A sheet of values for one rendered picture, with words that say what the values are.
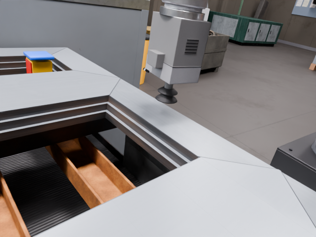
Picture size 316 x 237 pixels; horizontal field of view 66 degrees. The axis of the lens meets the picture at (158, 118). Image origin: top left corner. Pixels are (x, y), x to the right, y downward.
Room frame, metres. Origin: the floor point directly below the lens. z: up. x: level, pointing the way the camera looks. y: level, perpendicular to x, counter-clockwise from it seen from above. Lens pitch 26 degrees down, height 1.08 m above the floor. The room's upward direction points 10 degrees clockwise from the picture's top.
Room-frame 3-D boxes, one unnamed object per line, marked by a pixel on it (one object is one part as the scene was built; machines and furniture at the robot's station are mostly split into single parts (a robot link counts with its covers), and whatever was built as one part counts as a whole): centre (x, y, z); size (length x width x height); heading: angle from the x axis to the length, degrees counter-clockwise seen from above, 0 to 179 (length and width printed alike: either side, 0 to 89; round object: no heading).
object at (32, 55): (0.64, 0.34, 0.88); 0.06 x 0.06 x 0.02; 46
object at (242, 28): (9.95, -2.50, 0.42); 2.13 x 1.95 x 0.84; 130
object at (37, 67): (0.64, 0.34, 0.78); 0.05 x 0.05 x 0.19; 46
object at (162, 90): (0.45, -0.01, 0.91); 0.04 x 0.04 x 0.02
